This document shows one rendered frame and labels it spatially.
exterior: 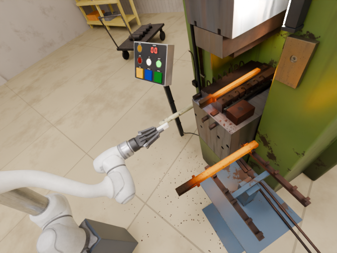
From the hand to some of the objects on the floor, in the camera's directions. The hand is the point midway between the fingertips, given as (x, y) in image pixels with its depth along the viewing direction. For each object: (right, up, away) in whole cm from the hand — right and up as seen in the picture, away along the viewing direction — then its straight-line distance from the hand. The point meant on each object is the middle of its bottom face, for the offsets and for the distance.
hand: (162, 127), depth 89 cm
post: (+21, -10, +116) cm, 118 cm away
